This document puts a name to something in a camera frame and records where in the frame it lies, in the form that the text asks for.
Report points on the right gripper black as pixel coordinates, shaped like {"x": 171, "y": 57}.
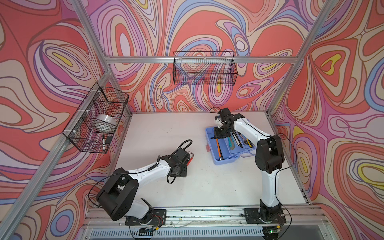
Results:
{"x": 218, "y": 135}

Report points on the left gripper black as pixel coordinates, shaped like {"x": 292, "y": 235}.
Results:
{"x": 184, "y": 174}

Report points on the yellow black utility knife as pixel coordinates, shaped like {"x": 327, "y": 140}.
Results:
{"x": 239, "y": 143}

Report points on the white pink tool box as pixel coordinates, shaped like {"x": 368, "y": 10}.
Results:
{"x": 225, "y": 151}

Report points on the black hex key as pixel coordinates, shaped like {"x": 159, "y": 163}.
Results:
{"x": 221, "y": 145}

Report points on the red sleeved hex key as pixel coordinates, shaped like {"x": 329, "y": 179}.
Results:
{"x": 191, "y": 156}

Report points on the teal utility knife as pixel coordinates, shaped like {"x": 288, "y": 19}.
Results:
{"x": 231, "y": 143}

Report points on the large screwdriver black yellow handle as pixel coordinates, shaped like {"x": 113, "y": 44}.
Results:
{"x": 248, "y": 143}

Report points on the orange sleeved hex key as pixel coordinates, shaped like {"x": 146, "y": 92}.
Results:
{"x": 219, "y": 150}

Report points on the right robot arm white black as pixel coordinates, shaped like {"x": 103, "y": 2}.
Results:
{"x": 269, "y": 155}

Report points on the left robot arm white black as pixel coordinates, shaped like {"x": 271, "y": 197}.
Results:
{"x": 118, "y": 194}

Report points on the silver tape roll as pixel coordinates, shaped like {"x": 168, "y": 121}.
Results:
{"x": 107, "y": 119}

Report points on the black wire basket back wall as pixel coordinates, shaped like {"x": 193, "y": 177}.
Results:
{"x": 204, "y": 68}

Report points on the black wire basket wall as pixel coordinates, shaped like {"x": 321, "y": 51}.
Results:
{"x": 204, "y": 68}
{"x": 85, "y": 131}

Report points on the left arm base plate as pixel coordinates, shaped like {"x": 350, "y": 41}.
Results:
{"x": 154, "y": 218}

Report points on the black wire basket left wall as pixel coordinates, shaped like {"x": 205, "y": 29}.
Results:
{"x": 85, "y": 131}

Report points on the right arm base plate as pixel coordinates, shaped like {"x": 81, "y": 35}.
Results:
{"x": 264, "y": 216}

